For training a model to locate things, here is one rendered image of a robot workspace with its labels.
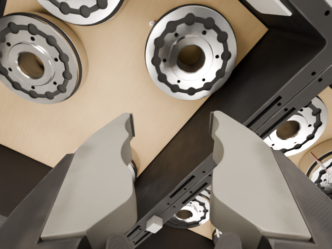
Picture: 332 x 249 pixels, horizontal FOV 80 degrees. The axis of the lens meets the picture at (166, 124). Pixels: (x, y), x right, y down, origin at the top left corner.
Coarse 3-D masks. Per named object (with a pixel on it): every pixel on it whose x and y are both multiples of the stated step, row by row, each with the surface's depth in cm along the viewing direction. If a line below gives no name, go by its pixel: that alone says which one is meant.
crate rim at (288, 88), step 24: (288, 0) 13; (312, 0) 13; (312, 24) 14; (312, 72) 16; (288, 96) 17; (264, 120) 18; (192, 168) 22; (168, 192) 24; (0, 216) 26; (144, 216) 26
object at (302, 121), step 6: (294, 114) 25; (300, 114) 25; (288, 120) 25; (294, 120) 25; (300, 120) 25; (306, 120) 25; (300, 126) 26; (306, 126) 26; (294, 132) 27; (300, 132) 26; (270, 138) 27; (276, 138) 27; (282, 138) 27; (288, 138) 27; (294, 138) 27; (282, 144) 27
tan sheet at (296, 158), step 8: (328, 88) 27; (320, 96) 27; (328, 96) 27; (328, 104) 28; (328, 112) 29; (328, 120) 29; (328, 128) 30; (320, 136) 31; (328, 136) 31; (312, 144) 32; (304, 152) 32; (296, 160) 33; (208, 224) 43; (200, 232) 44; (208, 232) 44
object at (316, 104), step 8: (312, 104) 25; (320, 104) 25; (304, 112) 25; (312, 112) 26; (320, 112) 25; (312, 120) 26; (320, 120) 26; (312, 128) 26; (320, 128) 26; (304, 136) 27; (312, 136) 27; (272, 144) 28; (288, 144) 28; (296, 144) 28; (304, 144) 28; (288, 152) 28; (296, 152) 28
